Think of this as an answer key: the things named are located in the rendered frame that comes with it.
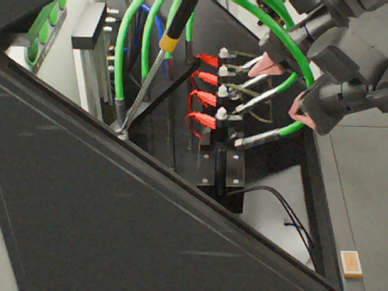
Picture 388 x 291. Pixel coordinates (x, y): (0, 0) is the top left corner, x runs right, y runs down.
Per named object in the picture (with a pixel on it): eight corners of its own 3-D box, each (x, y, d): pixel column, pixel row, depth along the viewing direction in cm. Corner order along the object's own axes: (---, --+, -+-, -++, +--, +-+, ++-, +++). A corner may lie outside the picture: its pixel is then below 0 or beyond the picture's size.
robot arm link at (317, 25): (350, 32, 93) (356, 19, 98) (325, -2, 92) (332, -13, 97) (316, 54, 98) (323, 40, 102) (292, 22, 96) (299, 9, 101)
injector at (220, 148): (236, 197, 125) (240, 120, 113) (213, 196, 125) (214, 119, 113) (236, 189, 127) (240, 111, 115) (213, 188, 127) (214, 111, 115)
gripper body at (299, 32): (268, 23, 104) (299, 1, 100) (304, 64, 107) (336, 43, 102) (259, 40, 99) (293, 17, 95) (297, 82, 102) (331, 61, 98)
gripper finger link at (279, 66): (237, 47, 109) (275, 20, 104) (262, 74, 111) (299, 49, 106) (228, 65, 104) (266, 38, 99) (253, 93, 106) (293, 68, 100)
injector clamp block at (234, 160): (242, 236, 127) (244, 185, 118) (196, 235, 127) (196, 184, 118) (240, 139, 154) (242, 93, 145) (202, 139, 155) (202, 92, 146)
